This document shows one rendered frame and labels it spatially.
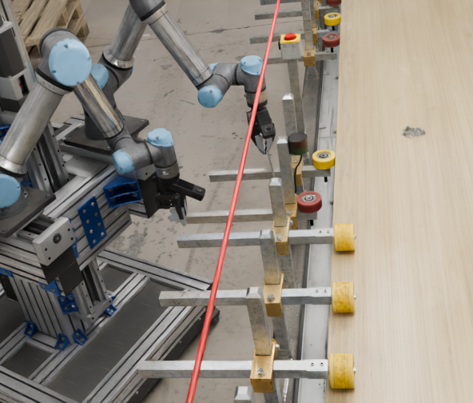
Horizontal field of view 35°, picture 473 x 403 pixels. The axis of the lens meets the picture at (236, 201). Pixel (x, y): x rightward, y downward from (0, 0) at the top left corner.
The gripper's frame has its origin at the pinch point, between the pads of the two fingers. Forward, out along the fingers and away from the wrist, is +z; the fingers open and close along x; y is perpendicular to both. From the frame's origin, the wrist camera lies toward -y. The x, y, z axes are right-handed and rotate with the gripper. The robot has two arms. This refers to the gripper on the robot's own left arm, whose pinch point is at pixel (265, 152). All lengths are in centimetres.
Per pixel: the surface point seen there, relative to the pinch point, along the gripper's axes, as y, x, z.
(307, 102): 64, -35, 20
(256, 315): -100, 27, -20
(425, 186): -43, -41, 0
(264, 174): -5.8, 2.8, 5.4
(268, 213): -30.1, 8.0, 4.2
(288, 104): -6.2, -8.7, -20.0
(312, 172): -12.0, -13.3, 5.4
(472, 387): -120, -16, 0
